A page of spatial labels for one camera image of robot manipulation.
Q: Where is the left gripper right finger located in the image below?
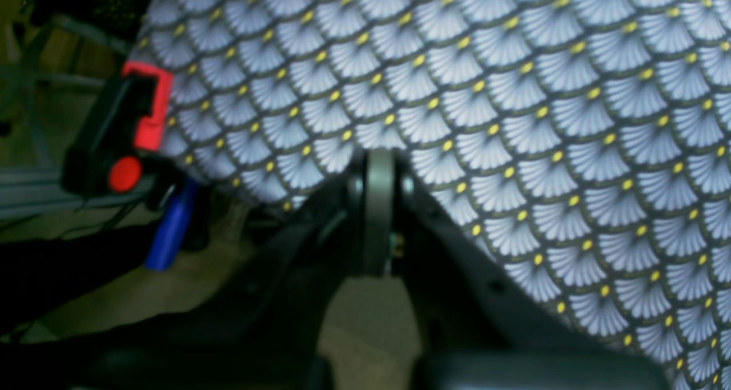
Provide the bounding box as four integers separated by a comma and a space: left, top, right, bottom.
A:
397, 168, 669, 389

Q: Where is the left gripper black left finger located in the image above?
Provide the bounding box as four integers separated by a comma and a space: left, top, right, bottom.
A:
69, 150, 395, 389

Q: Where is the blue clamp handle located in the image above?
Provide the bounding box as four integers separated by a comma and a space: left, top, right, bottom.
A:
144, 178, 199, 271

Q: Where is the blue fan-pattern tablecloth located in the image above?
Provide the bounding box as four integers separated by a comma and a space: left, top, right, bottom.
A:
128, 0, 730, 389

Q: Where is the red black table clamp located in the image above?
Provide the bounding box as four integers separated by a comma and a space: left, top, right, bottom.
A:
61, 61, 174, 197

